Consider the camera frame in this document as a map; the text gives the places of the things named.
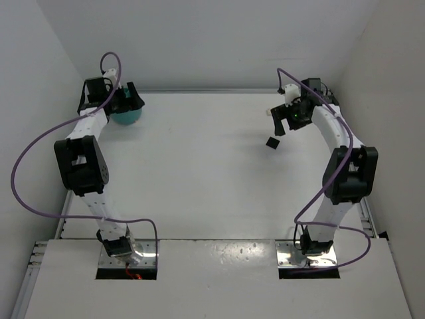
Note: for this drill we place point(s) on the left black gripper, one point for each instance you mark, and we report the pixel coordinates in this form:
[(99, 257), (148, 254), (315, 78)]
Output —
[(123, 100)]

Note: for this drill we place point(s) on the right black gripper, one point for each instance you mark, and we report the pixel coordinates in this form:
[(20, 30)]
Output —
[(283, 110)]

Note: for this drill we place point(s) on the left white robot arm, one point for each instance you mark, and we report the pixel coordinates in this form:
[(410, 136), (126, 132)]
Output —
[(83, 168)]

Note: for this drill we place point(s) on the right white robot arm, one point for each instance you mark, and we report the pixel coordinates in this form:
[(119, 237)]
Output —
[(350, 172)]

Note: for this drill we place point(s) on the teal divided round container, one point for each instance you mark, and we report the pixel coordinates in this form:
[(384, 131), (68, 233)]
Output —
[(127, 118)]

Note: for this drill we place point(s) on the black square lego plate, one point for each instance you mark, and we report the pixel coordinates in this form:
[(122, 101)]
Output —
[(272, 143)]

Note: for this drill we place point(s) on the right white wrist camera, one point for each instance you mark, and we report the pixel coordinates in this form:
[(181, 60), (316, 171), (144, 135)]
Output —
[(291, 93)]

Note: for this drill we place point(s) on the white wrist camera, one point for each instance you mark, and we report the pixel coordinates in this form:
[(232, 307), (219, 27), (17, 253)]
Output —
[(111, 75), (291, 93)]

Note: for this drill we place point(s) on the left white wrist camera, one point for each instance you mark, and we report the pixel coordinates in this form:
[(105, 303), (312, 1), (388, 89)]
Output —
[(111, 75)]

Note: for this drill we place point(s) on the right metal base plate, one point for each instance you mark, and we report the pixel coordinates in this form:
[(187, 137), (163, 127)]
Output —
[(289, 257)]

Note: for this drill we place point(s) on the metal base plate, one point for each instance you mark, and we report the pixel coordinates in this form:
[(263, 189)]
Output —
[(289, 257), (143, 258)]

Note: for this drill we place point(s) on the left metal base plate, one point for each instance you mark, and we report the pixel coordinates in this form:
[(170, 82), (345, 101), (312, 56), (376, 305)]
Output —
[(143, 258)]

